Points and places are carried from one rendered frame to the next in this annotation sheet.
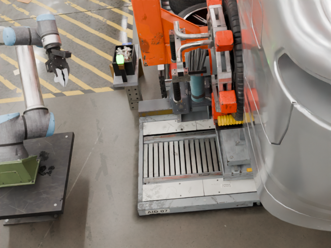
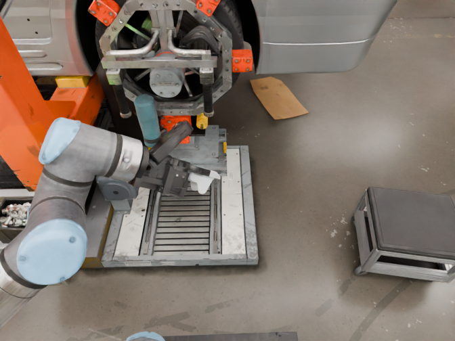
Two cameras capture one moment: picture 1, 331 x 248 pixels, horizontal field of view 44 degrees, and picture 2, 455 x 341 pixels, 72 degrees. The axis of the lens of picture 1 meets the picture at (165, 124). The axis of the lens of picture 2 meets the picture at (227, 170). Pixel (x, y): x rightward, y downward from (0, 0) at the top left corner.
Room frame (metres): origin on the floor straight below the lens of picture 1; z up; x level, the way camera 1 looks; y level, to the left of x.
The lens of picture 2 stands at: (1.57, 0.96, 1.56)
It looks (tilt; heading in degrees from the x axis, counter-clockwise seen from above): 48 degrees down; 264
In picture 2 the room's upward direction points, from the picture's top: straight up
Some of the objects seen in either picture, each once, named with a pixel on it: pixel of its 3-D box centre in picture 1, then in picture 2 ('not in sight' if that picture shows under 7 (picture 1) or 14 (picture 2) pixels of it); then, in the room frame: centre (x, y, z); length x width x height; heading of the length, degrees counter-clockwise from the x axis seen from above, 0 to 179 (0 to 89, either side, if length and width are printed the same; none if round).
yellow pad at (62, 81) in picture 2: not in sight; (74, 76); (2.18, -0.51, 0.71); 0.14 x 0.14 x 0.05; 85
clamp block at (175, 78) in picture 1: (181, 75); (206, 71); (1.53, -0.11, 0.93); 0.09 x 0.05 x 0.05; 85
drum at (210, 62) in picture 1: (205, 62); (168, 71); (1.69, -0.26, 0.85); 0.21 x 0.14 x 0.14; 85
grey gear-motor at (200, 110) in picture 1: (200, 102); (126, 170); (2.00, -0.27, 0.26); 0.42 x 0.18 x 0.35; 85
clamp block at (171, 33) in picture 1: (177, 34); (116, 72); (1.87, -0.14, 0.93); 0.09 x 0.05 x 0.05; 85
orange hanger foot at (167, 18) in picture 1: (203, 31); (63, 98); (2.20, -0.34, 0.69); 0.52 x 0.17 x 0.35; 85
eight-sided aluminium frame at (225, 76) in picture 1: (218, 61); (170, 62); (1.68, -0.33, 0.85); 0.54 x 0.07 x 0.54; 175
